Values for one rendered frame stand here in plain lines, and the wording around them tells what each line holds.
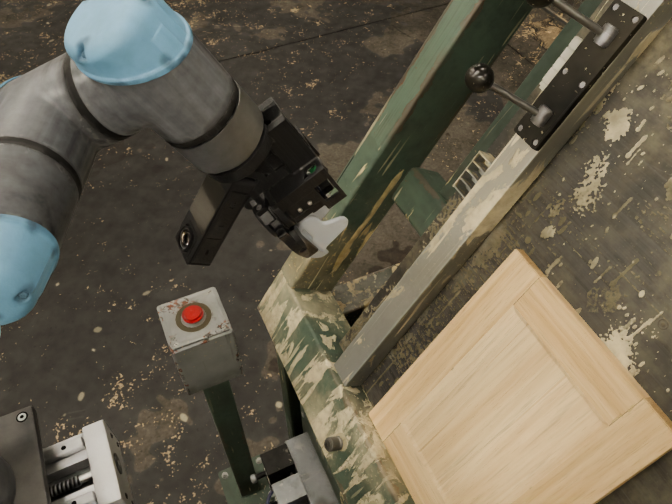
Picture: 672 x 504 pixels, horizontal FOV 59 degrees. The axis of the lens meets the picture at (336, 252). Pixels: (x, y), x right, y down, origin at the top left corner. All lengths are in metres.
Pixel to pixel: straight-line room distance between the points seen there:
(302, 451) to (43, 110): 0.90
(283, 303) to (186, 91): 0.82
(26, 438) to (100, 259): 1.66
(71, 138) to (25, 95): 0.05
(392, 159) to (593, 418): 0.54
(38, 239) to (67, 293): 2.13
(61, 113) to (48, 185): 0.07
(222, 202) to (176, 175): 2.32
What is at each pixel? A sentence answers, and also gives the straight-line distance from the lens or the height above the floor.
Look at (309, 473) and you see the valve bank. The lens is 1.21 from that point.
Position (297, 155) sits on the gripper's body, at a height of 1.52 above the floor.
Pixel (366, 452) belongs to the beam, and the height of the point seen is 0.89.
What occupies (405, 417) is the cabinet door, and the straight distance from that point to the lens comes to 1.03.
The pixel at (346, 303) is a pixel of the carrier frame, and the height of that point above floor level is 0.79.
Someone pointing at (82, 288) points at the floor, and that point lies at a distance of 2.55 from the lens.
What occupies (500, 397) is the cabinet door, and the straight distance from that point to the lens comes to 0.91.
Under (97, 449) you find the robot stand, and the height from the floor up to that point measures 0.99.
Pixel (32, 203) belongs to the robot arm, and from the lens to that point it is 0.43.
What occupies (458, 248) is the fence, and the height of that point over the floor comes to 1.19.
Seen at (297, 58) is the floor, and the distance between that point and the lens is 3.57.
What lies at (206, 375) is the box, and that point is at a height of 0.81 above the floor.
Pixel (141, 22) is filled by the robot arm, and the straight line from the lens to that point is 0.44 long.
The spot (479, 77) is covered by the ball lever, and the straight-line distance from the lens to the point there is 0.80.
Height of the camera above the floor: 1.88
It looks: 50 degrees down
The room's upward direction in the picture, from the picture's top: straight up
